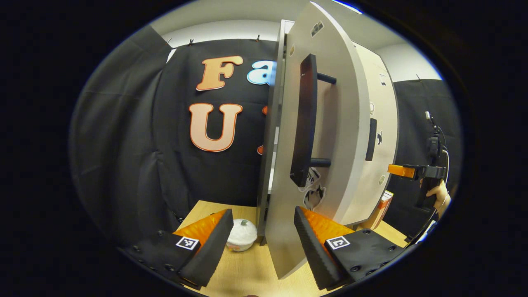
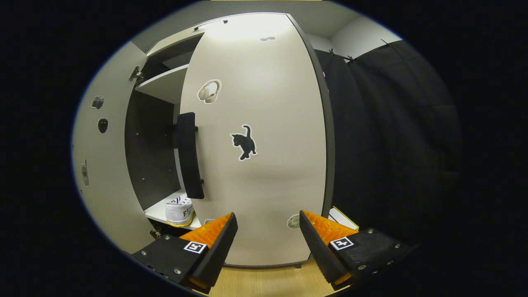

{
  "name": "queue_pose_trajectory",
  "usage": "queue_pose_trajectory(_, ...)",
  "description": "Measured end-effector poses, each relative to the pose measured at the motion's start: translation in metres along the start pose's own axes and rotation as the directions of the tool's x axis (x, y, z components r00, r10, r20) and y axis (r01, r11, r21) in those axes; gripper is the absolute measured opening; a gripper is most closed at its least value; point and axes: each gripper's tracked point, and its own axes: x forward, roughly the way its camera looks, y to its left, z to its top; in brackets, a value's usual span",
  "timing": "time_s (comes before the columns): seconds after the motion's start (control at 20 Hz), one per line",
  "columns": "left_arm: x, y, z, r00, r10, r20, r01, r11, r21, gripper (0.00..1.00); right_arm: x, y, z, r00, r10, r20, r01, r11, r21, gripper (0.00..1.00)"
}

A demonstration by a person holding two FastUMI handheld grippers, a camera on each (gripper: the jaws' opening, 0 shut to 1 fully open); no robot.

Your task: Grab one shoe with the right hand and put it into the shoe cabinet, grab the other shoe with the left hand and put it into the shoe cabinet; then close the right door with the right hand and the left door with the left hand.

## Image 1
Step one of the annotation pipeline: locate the white plush toy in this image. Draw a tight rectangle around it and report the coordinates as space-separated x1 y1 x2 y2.
226 219 258 252

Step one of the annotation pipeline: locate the white shoe cabinet door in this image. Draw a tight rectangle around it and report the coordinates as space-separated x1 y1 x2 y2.
340 74 400 226
264 2 372 280

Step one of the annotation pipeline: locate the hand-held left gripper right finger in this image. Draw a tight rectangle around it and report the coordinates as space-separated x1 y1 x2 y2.
294 206 407 290

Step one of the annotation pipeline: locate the orange white cardboard box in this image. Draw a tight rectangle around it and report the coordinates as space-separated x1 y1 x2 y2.
366 190 394 231

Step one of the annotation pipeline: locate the black door handle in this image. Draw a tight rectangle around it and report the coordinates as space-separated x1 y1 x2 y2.
290 54 337 188
365 118 378 162

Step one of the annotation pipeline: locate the ceiling light panel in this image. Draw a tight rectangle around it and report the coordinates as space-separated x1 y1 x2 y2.
332 0 363 14

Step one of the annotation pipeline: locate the white grey shoe cabinet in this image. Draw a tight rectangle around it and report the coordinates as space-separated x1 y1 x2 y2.
256 19 295 246

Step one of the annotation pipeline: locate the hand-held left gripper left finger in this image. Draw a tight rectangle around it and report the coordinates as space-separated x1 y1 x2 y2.
120 208 234 289

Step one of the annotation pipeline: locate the black backdrop cloth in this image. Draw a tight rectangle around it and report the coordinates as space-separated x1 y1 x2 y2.
69 25 462 248

